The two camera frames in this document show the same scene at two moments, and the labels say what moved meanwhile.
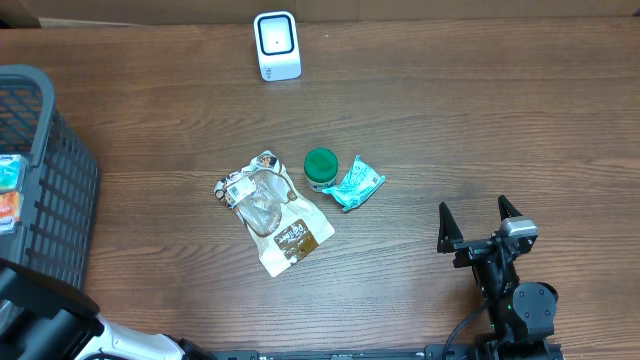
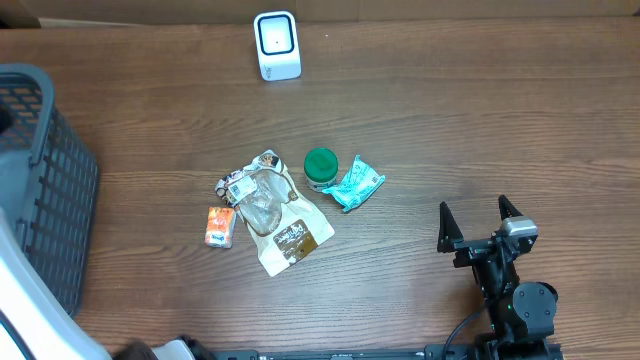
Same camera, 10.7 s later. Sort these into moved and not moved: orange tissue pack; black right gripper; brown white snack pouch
Moved: orange tissue pack
Not moved: brown white snack pouch; black right gripper
